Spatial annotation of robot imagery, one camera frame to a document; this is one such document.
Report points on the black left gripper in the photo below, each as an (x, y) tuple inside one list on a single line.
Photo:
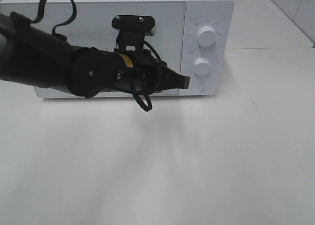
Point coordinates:
[(148, 74)]

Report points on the round white door release button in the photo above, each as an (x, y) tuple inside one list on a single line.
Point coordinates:
[(197, 86)]

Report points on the white microwave knob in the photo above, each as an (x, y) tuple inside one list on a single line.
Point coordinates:
[(206, 36), (202, 66)]

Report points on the white microwave door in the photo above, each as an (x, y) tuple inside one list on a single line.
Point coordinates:
[(92, 27)]

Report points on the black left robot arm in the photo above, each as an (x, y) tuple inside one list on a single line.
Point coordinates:
[(32, 57)]

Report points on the white microwave oven body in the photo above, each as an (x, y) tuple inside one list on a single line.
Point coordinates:
[(197, 13)]

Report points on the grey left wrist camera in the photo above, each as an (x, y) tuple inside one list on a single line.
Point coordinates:
[(132, 31)]

